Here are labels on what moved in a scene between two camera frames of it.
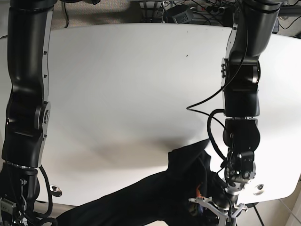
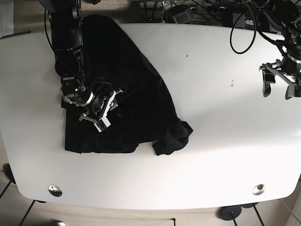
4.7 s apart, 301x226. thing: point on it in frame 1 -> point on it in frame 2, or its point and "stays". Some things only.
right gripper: [222, 213] -> [294, 82]
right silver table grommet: [258, 189] stays
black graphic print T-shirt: [161, 196] -> [145, 113]
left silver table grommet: [55, 190] stays
